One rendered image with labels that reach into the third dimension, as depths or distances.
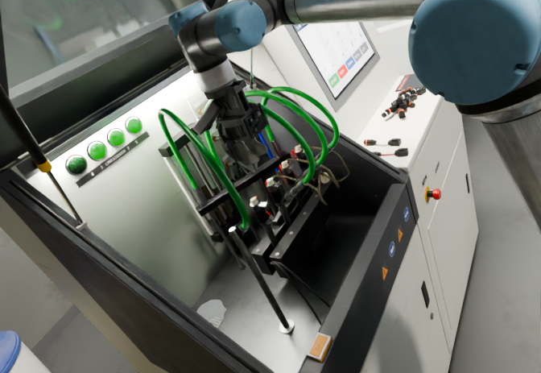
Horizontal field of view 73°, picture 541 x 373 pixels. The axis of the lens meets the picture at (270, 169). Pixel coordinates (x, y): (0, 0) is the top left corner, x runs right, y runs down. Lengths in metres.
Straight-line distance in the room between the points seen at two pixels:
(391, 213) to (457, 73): 0.65
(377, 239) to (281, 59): 0.59
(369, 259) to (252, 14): 0.59
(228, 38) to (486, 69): 0.39
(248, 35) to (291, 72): 0.55
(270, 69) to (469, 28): 0.81
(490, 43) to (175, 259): 0.96
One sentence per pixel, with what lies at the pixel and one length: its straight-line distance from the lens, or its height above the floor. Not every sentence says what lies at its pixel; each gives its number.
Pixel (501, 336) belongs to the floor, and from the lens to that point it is 1.91.
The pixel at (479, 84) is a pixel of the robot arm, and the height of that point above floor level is 1.43.
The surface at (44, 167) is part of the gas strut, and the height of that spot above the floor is 1.46.
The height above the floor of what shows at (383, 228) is 0.95.
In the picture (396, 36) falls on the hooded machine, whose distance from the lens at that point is 2.35.
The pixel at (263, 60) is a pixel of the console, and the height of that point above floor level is 1.37.
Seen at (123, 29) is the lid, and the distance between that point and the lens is 0.86.
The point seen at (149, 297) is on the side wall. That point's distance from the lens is 0.75.
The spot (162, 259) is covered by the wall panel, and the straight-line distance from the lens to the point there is 1.12.
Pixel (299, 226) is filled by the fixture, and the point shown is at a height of 0.98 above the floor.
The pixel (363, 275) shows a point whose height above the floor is 0.95.
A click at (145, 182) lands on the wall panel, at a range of 1.06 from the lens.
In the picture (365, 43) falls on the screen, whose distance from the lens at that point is 1.59.
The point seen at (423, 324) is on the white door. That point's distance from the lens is 1.36.
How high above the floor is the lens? 1.60
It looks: 27 degrees down
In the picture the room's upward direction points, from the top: 24 degrees counter-clockwise
